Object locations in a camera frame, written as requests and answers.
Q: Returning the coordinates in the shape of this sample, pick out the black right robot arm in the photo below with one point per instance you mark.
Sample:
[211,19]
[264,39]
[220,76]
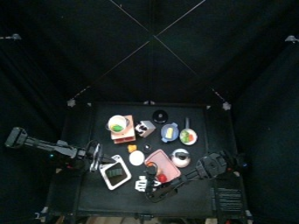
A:
[210,167]

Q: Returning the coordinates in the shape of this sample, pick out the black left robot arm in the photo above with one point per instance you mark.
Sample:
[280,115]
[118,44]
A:
[43,143]

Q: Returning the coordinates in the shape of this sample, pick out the red toy bell pepper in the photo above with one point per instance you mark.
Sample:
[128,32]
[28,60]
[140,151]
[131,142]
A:
[162,178]

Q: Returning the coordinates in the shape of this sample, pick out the white patterned sushi block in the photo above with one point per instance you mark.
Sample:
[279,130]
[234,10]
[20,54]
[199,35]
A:
[140,185]

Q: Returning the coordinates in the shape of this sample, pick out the dark green sushi cube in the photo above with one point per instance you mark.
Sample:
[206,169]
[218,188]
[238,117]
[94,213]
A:
[115,173]

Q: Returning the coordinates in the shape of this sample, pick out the orange toy fruit green stem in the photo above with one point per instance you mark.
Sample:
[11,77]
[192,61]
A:
[150,164]

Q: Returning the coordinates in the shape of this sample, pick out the pink tray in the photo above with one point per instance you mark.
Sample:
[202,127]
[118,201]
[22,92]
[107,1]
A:
[163,160]

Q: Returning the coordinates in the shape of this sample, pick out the yellow-orange toy food piece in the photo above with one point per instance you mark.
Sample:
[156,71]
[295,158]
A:
[132,148]

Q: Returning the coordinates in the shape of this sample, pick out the white round disc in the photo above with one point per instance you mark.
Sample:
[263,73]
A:
[136,157]

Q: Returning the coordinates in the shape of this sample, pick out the white square dish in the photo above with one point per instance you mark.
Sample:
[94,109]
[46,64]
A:
[116,183]

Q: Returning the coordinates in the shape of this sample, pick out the red wooden toy stove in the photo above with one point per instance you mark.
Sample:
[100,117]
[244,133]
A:
[126,137]

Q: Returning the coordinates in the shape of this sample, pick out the small black round knob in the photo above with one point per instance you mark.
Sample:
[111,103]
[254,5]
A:
[147,148]

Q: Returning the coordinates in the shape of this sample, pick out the white toy cooking pot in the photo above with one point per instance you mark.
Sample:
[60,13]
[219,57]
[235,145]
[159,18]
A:
[116,121]

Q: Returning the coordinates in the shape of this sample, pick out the grey toy frying pan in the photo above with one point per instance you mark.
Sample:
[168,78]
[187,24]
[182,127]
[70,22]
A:
[188,143]

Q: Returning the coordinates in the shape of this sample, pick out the blue toy bowl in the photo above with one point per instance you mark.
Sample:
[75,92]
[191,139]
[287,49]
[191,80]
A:
[174,134]

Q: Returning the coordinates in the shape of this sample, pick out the yellow toy butter piece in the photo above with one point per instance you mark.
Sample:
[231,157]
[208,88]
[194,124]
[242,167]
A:
[170,133]

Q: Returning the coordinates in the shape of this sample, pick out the green toy vegetable slice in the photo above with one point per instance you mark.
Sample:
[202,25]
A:
[184,136]

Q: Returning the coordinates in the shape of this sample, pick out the red toy vegetable slice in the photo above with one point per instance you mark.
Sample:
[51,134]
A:
[191,137]

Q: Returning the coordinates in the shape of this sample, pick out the white printed label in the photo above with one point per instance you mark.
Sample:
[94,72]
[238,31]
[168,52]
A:
[228,199]

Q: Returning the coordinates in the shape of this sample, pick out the black round lid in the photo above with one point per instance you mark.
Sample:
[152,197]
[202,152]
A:
[159,116]

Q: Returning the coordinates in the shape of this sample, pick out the metal frame bracket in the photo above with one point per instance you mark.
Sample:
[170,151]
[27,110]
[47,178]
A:
[148,102]
[226,106]
[71,102]

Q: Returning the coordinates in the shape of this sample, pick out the grey vertical frame pole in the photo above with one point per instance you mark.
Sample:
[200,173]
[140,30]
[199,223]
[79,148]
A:
[150,17]

